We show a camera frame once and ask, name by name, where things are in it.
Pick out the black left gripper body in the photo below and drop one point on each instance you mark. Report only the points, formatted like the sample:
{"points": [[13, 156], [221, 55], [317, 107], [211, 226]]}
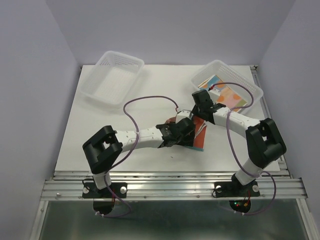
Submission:
{"points": [[187, 140]]}

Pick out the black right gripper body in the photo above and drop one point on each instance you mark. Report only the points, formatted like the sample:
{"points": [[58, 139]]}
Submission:
{"points": [[196, 110]]}

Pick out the brown orange bear towel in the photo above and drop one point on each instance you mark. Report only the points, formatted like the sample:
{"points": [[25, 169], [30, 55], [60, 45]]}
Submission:
{"points": [[200, 133]]}

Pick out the orange peach patterned towel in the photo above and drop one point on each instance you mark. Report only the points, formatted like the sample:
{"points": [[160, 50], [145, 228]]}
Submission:
{"points": [[227, 96]]}

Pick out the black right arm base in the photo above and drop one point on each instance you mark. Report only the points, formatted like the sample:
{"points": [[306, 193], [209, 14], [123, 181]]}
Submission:
{"points": [[234, 189]]}

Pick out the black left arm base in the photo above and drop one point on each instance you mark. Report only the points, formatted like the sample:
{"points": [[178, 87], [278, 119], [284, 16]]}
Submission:
{"points": [[104, 200]]}

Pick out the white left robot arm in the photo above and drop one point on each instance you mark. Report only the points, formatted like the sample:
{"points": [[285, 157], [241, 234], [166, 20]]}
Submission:
{"points": [[105, 146]]}

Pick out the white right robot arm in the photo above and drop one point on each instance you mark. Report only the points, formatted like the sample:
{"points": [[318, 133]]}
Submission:
{"points": [[263, 138]]}

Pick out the white basket holding towels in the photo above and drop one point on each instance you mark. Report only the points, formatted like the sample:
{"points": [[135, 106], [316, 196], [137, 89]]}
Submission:
{"points": [[111, 78]]}

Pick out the empty white plastic basket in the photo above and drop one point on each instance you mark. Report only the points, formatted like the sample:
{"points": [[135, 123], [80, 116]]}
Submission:
{"points": [[236, 81]]}

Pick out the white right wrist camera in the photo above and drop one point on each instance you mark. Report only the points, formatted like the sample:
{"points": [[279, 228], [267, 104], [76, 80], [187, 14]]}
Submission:
{"points": [[214, 94]]}

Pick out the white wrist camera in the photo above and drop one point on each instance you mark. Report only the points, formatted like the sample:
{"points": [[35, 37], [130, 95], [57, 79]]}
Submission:
{"points": [[182, 115], [214, 94]]}

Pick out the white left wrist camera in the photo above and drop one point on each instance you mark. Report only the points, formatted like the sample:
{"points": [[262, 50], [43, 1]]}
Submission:
{"points": [[182, 115]]}

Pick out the aluminium mounting rail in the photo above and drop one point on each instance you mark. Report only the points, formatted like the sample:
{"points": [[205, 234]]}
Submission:
{"points": [[166, 185]]}

